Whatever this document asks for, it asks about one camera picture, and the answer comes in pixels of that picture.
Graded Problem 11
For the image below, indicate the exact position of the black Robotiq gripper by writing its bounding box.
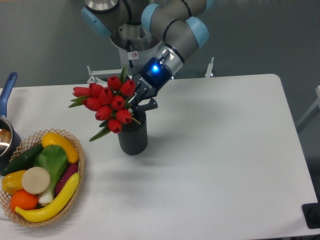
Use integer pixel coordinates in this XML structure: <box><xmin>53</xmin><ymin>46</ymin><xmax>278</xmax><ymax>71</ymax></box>
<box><xmin>129</xmin><ymin>57</ymin><xmax>172</xmax><ymax>113</ymax></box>

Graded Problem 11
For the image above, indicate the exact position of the red tulip bouquet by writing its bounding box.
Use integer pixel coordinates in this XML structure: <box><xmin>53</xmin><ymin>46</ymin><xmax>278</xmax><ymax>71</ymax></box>
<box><xmin>69</xmin><ymin>68</ymin><xmax>136</xmax><ymax>142</ymax></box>

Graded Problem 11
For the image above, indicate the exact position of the dark grey ribbed vase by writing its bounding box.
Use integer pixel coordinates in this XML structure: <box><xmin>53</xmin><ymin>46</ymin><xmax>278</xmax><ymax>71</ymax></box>
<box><xmin>118</xmin><ymin>112</ymin><xmax>148</xmax><ymax>155</ymax></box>

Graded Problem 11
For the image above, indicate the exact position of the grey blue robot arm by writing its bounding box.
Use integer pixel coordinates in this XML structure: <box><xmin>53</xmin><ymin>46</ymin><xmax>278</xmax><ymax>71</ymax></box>
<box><xmin>81</xmin><ymin>0</ymin><xmax>213</xmax><ymax>112</ymax></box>

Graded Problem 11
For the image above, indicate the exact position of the purple sweet potato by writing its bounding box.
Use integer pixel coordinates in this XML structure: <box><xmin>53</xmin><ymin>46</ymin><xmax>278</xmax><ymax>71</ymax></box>
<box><xmin>54</xmin><ymin>163</ymin><xmax>79</xmax><ymax>196</ymax></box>

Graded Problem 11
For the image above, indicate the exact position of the yellow squash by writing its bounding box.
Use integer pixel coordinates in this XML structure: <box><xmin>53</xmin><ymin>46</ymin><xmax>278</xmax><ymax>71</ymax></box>
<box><xmin>41</xmin><ymin>132</ymin><xmax>79</xmax><ymax>164</ymax></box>

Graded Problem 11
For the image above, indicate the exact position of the green bok choy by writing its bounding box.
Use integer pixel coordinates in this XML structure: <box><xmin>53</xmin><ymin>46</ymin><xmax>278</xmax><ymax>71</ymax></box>
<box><xmin>33</xmin><ymin>145</ymin><xmax>68</xmax><ymax>206</ymax></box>

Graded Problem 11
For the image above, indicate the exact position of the woven wicker basket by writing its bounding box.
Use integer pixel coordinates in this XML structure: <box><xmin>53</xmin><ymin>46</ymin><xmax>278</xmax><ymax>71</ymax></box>
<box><xmin>0</xmin><ymin>129</ymin><xmax>84</xmax><ymax>227</ymax></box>

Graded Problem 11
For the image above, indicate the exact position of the beige round disc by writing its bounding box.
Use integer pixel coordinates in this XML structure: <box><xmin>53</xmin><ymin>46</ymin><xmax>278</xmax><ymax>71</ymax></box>
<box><xmin>21</xmin><ymin>167</ymin><xmax>51</xmax><ymax>195</ymax></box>

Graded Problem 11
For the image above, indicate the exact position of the green cucumber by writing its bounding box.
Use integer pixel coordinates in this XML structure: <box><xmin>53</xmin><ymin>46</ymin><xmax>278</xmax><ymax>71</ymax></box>
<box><xmin>0</xmin><ymin>144</ymin><xmax>44</xmax><ymax>176</ymax></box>

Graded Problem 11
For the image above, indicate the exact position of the yellow banana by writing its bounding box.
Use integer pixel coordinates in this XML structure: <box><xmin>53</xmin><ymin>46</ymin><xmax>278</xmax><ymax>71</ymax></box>
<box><xmin>15</xmin><ymin>172</ymin><xmax>80</xmax><ymax>223</ymax></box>

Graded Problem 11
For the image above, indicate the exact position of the yellow bell pepper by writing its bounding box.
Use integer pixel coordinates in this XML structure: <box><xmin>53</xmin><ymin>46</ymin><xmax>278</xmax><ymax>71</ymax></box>
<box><xmin>1</xmin><ymin>170</ymin><xmax>26</xmax><ymax>195</ymax></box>

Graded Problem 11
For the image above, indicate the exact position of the white furniture at right edge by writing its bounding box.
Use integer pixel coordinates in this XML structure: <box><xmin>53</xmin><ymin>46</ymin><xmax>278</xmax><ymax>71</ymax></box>
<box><xmin>296</xmin><ymin>85</ymin><xmax>320</xmax><ymax>134</ymax></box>

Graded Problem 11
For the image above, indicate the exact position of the orange fruit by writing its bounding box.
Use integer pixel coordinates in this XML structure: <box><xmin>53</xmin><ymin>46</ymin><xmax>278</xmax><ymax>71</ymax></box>
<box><xmin>10</xmin><ymin>190</ymin><xmax>38</xmax><ymax>212</ymax></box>

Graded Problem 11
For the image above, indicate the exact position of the black device at edge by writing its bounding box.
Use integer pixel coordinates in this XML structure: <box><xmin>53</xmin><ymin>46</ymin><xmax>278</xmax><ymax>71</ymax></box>
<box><xmin>301</xmin><ymin>202</ymin><xmax>320</xmax><ymax>229</ymax></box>

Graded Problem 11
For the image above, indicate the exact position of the blue handled saucepan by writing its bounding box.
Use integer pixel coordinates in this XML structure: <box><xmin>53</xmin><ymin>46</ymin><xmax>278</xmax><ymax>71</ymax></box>
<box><xmin>0</xmin><ymin>72</ymin><xmax>21</xmax><ymax>171</ymax></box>

